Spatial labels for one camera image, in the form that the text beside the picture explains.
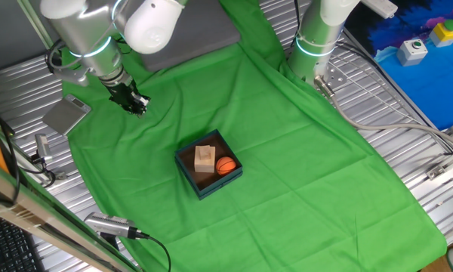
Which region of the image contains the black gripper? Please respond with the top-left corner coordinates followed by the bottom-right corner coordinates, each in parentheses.
top-left (108, 79), bottom-right (153, 119)

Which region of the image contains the dark green gift box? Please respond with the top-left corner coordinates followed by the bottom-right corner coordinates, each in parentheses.
top-left (174, 128), bottom-right (244, 201)

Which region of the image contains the grey box green button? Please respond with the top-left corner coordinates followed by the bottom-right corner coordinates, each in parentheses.
top-left (396, 38), bottom-right (429, 67)

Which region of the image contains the yellow box green button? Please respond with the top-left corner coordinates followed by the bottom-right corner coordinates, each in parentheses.
top-left (428, 19), bottom-right (453, 48)

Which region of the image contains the silver digital scale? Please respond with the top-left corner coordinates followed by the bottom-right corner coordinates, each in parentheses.
top-left (42, 94), bottom-right (92, 137)

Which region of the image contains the large wooden block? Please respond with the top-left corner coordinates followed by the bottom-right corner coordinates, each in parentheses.
top-left (193, 145), bottom-right (217, 174)

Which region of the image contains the small orange basketball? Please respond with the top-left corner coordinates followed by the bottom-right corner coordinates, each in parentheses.
top-left (215, 156), bottom-right (237, 176)

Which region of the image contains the green cloth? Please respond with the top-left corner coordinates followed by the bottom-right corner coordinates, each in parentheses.
top-left (60, 0), bottom-right (448, 272)

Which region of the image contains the black keyboard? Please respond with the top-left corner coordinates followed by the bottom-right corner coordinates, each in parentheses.
top-left (0, 210), bottom-right (45, 272)

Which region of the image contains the white power strip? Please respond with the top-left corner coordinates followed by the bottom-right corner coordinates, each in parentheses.
top-left (360, 0), bottom-right (399, 20)

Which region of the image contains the blue printed mat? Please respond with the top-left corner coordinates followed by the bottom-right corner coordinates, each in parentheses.
top-left (343, 0), bottom-right (453, 131)

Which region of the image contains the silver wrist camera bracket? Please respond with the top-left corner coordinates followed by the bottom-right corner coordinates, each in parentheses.
top-left (46, 56), bottom-right (91, 88)

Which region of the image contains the thin black camera cable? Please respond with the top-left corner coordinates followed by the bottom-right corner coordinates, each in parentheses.
top-left (20, 150), bottom-right (58, 189)

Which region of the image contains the ribbed silver camera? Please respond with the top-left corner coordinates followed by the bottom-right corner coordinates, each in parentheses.
top-left (83, 211), bottom-right (150, 241)

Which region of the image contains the thick black cable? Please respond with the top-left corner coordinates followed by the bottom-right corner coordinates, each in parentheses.
top-left (0, 90), bottom-right (22, 208)

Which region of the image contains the aluminium frame pole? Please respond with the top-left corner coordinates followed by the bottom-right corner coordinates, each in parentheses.
top-left (16, 0), bottom-right (63, 70)

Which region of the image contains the wooden table frame bar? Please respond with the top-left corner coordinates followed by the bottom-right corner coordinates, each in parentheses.
top-left (0, 155), bottom-right (144, 272)

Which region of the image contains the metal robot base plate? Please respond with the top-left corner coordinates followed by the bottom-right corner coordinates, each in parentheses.
top-left (312, 62), bottom-right (348, 92)

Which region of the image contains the grey conduit hose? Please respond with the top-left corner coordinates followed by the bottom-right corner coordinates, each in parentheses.
top-left (313, 76), bottom-right (453, 151)

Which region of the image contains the aluminium profile bracket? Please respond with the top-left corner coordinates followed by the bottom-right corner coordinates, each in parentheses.
top-left (424, 145), bottom-right (453, 181)

